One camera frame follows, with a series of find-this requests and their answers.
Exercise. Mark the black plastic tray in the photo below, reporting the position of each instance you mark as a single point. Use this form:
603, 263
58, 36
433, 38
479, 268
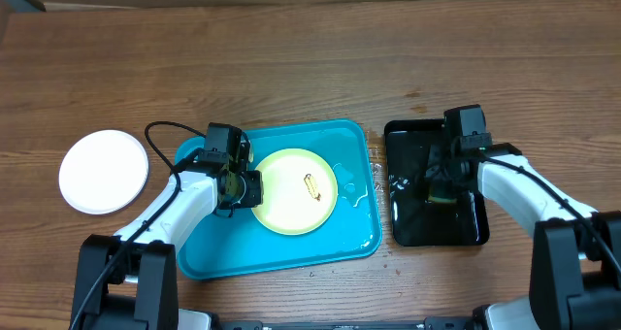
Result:
416, 222

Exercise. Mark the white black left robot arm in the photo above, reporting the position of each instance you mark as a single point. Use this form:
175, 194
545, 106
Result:
129, 280

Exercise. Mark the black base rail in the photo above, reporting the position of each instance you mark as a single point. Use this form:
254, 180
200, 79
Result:
429, 323

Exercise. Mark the teal plastic tray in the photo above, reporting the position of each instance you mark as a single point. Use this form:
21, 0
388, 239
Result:
231, 244

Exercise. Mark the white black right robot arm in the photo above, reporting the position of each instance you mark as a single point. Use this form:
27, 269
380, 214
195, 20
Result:
575, 269

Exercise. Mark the white plate with sauce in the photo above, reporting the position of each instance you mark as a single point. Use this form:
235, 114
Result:
103, 172

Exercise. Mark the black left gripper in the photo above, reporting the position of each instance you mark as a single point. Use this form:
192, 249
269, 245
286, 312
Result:
255, 195

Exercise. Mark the yellow plate with sauce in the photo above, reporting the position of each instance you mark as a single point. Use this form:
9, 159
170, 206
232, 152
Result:
300, 191

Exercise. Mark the yellow green scrub sponge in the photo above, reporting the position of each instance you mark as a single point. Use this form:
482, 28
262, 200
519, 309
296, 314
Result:
442, 192

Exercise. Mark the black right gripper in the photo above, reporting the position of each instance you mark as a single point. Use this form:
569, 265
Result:
438, 173

